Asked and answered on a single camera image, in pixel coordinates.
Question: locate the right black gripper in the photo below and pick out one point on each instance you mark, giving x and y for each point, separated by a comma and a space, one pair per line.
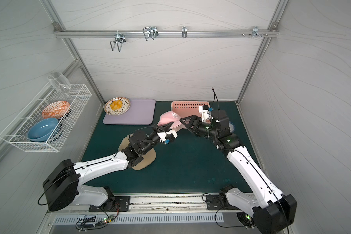
194, 123

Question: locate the pink baseball cap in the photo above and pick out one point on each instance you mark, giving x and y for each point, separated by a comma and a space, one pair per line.
173, 117

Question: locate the beige baseball cap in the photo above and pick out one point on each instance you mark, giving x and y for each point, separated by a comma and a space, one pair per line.
147, 159

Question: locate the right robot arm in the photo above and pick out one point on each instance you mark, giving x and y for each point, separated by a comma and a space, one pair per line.
271, 210

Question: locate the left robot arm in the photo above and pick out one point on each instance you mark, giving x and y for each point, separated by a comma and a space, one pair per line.
66, 185

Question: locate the blue white porcelain bowl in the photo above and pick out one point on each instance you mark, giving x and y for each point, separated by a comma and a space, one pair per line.
232, 127

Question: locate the pink plastic basket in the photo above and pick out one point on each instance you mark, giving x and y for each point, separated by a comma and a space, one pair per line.
188, 108

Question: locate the lavender cutting mat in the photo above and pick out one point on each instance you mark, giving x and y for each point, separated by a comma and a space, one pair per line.
141, 112

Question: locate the yellow fruit pieces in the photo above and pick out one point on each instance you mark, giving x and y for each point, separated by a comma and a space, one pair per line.
116, 105

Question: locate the patterned plate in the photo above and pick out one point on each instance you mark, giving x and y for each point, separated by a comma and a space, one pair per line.
125, 106

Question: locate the loop metal hook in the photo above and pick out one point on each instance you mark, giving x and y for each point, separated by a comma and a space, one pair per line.
150, 32

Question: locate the small metal hook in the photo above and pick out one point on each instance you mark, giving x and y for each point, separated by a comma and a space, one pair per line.
184, 32

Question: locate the clear drinking glass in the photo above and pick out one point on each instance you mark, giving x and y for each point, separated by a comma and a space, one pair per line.
60, 82

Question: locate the orange patterned bowl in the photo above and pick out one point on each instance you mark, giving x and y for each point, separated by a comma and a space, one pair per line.
56, 110

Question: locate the blue ceramic bowl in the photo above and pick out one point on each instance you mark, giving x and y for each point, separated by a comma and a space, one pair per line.
41, 131

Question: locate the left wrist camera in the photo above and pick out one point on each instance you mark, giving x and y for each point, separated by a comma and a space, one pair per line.
167, 137

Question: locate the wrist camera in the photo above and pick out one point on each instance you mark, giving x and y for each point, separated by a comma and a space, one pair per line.
167, 137
205, 112

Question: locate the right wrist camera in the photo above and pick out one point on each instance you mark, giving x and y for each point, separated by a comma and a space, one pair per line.
205, 112

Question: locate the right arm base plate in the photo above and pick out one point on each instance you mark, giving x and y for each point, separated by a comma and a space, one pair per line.
215, 202

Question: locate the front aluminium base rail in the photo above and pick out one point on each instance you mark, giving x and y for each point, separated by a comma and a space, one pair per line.
169, 201

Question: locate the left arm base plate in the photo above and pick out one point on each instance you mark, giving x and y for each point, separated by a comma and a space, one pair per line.
121, 203

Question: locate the horizontal aluminium rail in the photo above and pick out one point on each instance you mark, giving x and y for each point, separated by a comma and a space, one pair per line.
163, 34

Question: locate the double wire metal hook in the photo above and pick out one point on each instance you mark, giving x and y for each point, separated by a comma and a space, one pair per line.
117, 42

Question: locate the white wire wall basket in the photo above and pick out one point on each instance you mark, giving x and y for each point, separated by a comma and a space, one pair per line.
16, 132

